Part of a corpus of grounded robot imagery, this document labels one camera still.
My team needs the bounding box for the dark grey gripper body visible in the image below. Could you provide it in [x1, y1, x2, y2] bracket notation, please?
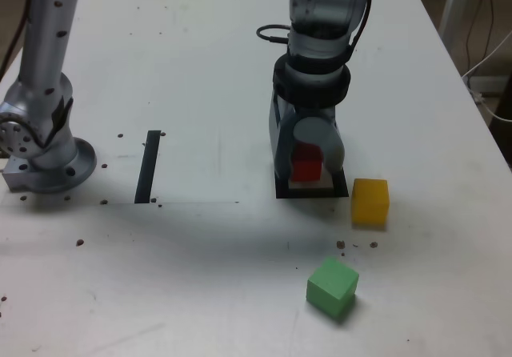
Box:
[295, 106, 338, 129]

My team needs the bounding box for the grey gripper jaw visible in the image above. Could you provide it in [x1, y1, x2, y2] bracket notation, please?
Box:
[292, 116, 346, 173]
[268, 87, 300, 180]

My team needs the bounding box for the red cube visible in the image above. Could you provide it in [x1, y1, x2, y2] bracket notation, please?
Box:
[290, 142, 324, 183]

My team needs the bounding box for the yellow cube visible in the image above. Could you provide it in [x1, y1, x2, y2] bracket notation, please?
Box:
[350, 178, 390, 230]

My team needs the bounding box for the green cube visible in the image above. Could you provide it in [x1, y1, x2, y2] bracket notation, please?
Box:
[306, 255, 360, 321]

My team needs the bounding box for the black tape square outline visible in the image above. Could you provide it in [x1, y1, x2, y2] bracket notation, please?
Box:
[274, 164, 350, 200]

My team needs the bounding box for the black tape strip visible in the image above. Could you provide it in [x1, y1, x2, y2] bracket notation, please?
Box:
[134, 130, 162, 205]

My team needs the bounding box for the white power strip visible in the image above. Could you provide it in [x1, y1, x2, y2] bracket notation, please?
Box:
[465, 74, 506, 94]

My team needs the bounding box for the thin black cable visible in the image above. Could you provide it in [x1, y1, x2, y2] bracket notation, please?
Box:
[463, 0, 496, 74]

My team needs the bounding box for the white metal post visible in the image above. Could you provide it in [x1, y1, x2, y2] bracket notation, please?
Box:
[438, 0, 474, 42]

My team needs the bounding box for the thin white cable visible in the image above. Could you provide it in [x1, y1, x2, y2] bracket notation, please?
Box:
[461, 29, 512, 122]

